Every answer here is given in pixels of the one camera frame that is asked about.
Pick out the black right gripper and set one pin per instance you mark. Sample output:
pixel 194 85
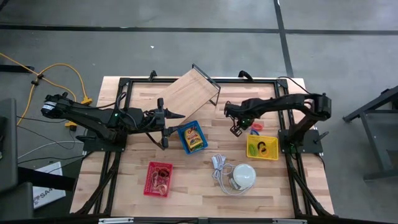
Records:
pixel 241 112

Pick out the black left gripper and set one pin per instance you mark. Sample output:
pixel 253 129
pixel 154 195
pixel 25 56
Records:
pixel 149 121

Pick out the blue spiral wrist coil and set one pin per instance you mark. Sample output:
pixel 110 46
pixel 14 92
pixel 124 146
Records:
pixel 253 133

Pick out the blue plastic basket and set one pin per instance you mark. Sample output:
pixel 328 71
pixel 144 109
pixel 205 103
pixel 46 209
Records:
pixel 182 137

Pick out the orange snack packet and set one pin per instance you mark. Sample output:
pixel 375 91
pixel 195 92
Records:
pixel 192 138

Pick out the yellow spiral wrist coil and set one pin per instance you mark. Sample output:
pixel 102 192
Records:
pixel 264 152

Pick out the wooden desk shelf riser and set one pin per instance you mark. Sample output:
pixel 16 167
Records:
pixel 186 93

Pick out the yellow plastic basket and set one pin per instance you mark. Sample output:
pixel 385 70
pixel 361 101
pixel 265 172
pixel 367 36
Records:
pixel 273 149

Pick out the red plastic basket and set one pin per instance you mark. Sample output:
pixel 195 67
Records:
pixel 147 174

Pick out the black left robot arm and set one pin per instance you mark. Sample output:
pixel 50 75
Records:
pixel 90 116

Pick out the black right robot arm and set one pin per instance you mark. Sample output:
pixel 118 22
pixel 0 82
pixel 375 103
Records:
pixel 289 102

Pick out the white mushroom table lamp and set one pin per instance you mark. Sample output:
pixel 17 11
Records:
pixel 244 175

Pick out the black stand leg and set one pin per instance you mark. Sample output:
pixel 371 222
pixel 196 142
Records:
pixel 46 179

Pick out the white printed carton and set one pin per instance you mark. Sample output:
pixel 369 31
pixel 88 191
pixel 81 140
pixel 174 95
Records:
pixel 49 196

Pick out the black side table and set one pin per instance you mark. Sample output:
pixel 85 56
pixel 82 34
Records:
pixel 376 140

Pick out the black metal table frame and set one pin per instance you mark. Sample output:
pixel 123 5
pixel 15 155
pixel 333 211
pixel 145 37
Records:
pixel 261 81

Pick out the silver metal bracket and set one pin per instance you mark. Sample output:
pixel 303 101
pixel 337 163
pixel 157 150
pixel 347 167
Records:
pixel 289 221
pixel 115 221

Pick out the black floor bracket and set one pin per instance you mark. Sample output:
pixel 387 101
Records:
pixel 15 68

